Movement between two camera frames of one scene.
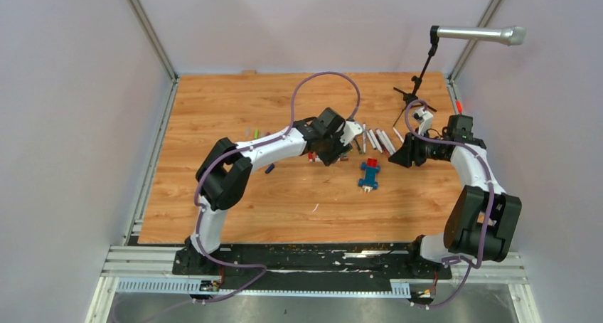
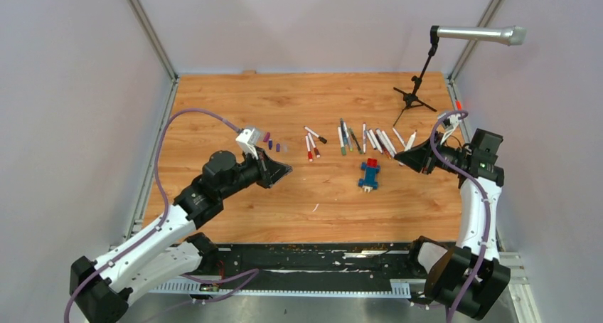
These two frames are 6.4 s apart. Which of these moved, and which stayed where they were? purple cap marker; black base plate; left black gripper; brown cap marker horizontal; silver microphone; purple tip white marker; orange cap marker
Moved: left black gripper; brown cap marker horizontal
Stayed: purple cap marker; silver microphone; orange cap marker; black base plate; purple tip white marker
